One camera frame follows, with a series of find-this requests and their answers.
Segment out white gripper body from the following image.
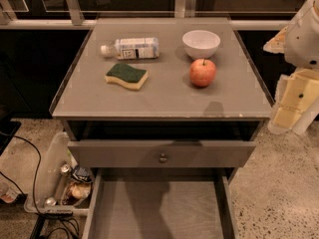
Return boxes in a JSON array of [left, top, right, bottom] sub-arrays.
[[279, 69, 319, 115]]

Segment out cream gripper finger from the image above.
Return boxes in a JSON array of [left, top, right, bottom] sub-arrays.
[[267, 106, 301, 134], [263, 26, 287, 54]]

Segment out red apple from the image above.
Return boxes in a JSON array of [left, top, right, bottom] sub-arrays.
[[189, 59, 216, 87]]

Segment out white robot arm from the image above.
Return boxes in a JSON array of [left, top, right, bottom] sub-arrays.
[[263, 0, 319, 134]]

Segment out grey drawer cabinet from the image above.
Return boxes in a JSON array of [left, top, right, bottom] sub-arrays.
[[48, 16, 275, 184]]

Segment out grey top drawer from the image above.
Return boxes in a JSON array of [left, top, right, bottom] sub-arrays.
[[68, 140, 256, 168]]

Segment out open grey middle drawer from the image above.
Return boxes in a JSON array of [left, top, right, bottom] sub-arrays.
[[82, 168, 240, 239]]

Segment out white ceramic bowl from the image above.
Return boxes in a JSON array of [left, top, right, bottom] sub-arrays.
[[182, 30, 220, 60]]

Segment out metal window railing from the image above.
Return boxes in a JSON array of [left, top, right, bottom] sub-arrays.
[[0, 0, 306, 29]]

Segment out green and yellow sponge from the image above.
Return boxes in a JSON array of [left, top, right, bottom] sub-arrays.
[[105, 63, 149, 91]]

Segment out clear plastic water bottle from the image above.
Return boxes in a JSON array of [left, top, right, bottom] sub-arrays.
[[100, 37, 160, 60]]

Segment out blue patterned snack bag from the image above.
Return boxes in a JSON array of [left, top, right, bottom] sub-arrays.
[[72, 165, 92, 183]]

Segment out crumpled snack wrapper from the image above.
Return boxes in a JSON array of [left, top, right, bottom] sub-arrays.
[[61, 182, 91, 206]]

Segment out silver drink can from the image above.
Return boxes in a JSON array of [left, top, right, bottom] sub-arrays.
[[60, 163, 71, 176]]

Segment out clear plastic storage bin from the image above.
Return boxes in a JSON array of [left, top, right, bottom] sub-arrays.
[[24, 132, 91, 216]]

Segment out black cable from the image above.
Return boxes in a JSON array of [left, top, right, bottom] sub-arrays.
[[0, 131, 81, 239]]

